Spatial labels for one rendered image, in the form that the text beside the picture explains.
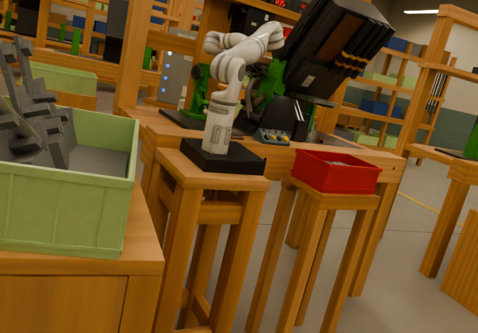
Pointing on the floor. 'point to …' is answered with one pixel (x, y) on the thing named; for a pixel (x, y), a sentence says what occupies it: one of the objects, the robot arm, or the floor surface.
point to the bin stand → (310, 255)
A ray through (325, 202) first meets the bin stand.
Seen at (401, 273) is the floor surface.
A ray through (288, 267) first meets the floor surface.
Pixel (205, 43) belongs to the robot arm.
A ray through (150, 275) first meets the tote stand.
